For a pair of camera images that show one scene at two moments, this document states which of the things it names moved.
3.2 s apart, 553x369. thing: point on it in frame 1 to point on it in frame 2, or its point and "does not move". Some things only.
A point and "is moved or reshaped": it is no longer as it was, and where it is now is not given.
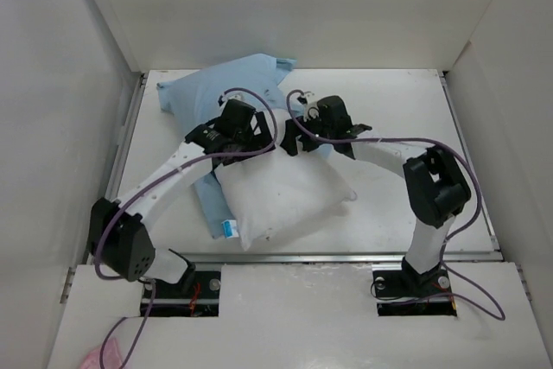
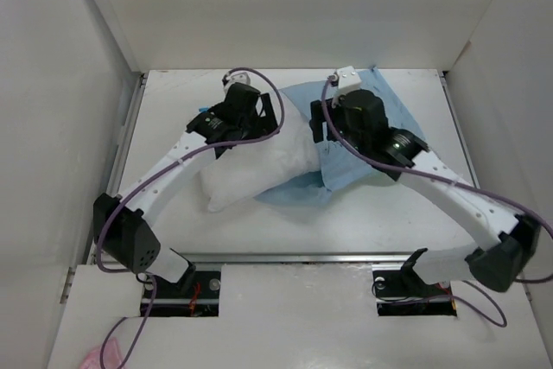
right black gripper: [289, 142] to [316, 120]
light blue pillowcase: [196, 95] to [339, 167]
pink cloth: [111, 359] does not move
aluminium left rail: [120, 153] does not move
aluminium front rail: [321, 257] does not move
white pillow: [272, 194] is moved or reshaped
